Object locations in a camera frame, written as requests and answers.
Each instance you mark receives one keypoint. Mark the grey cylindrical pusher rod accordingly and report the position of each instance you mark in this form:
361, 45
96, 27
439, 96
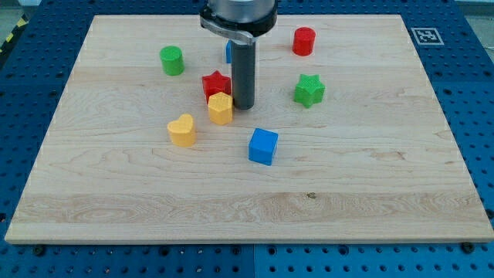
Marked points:
243, 75

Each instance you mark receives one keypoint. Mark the blue block behind rod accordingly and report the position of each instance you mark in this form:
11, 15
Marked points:
228, 52

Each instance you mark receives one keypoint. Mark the red star block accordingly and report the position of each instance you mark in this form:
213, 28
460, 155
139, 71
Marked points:
216, 83

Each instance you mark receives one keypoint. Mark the black bolt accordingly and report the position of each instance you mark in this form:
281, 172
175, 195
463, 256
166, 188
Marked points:
38, 250
467, 247

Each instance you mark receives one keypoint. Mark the wooden board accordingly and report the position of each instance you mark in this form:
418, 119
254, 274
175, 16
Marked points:
374, 162

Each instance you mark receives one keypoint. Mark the red cylinder block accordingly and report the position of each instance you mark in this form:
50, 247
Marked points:
303, 42

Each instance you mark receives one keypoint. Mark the black bolt front left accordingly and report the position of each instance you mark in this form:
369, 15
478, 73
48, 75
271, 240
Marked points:
38, 250

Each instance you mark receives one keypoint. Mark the blue cube block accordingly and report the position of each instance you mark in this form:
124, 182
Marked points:
263, 146

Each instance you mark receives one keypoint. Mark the green star block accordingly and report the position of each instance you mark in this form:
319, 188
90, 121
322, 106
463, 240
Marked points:
309, 90

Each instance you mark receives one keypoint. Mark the yellow heart block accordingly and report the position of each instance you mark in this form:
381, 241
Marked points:
182, 131

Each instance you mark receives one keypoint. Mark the black bolt front right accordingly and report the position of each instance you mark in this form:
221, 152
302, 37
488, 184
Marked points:
467, 247

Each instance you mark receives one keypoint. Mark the green cylinder block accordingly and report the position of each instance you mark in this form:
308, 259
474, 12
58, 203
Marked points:
172, 60

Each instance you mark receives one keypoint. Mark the yellow hexagon block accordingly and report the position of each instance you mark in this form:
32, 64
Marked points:
220, 108

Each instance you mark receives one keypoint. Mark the white fiducial marker tag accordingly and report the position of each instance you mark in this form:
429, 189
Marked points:
427, 36

